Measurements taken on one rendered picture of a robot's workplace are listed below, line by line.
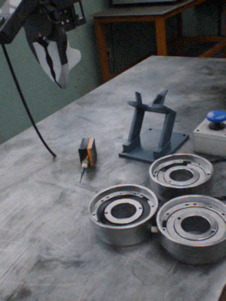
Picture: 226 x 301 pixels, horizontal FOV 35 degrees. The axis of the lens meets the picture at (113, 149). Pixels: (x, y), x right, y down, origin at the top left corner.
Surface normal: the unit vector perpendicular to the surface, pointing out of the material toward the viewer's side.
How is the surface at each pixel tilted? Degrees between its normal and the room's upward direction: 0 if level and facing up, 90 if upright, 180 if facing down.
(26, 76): 90
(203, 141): 90
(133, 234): 90
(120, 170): 0
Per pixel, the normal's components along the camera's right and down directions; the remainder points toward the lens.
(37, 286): -0.13, -0.87
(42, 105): 0.82, 0.18
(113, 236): -0.29, 0.50
